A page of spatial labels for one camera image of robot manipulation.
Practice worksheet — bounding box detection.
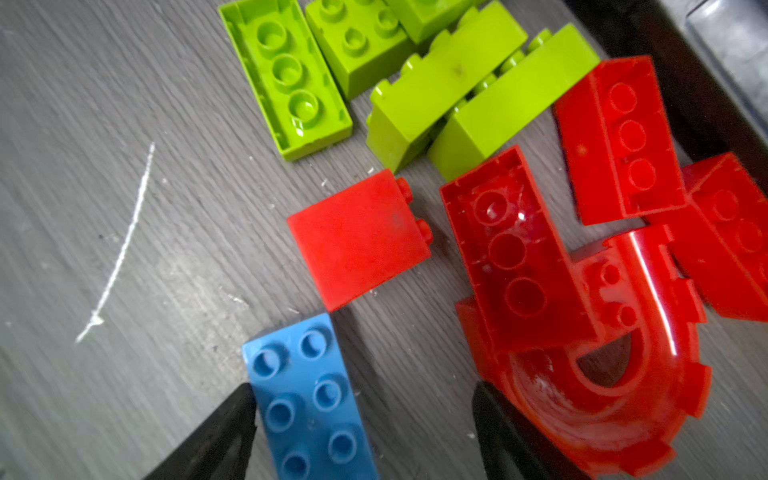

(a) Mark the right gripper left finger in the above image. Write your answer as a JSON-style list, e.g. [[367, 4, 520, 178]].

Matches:
[[146, 383, 258, 479]]

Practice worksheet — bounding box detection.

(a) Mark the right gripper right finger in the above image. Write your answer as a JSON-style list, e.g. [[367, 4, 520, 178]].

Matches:
[[472, 381, 589, 479]]

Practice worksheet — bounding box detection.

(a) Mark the blue lego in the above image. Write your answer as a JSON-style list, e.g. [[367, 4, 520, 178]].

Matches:
[[242, 312, 379, 479]]

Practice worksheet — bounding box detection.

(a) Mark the red arch lego piece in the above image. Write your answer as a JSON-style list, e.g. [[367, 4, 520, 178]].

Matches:
[[440, 147, 712, 477]]

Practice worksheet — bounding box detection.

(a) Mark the small red lego brick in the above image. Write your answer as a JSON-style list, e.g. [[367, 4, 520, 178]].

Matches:
[[287, 170, 433, 312]]

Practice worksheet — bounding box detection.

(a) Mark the red lego brick top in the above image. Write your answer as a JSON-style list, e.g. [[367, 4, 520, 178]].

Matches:
[[644, 153, 767, 322]]

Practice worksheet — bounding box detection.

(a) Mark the red lego brick left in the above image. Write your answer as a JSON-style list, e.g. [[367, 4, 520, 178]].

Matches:
[[554, 56, 686, 226]]

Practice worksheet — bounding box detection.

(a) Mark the green lego brick upper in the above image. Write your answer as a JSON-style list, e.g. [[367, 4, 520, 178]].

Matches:
[[366, 1, 528, 173]]

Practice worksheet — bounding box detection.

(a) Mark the green lego brick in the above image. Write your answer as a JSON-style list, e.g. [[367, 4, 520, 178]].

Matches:
[[366, 1, 528, 173], [427, 24, 600, 182]]

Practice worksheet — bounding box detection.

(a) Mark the left black bin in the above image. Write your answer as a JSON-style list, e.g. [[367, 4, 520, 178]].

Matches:
[[568, 1, 767, 188]]

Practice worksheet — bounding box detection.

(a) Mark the green lego brick right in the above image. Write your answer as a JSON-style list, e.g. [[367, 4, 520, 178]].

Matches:
[[427, 24, 600, 182]]

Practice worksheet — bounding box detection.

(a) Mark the green flat lego plate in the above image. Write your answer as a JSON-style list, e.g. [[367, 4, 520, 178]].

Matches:
[[218, 0, 353, 161]]

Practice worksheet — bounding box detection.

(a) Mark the green lego plate lower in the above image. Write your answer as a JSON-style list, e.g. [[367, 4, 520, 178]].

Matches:
[[305, 0, 416, 100]]

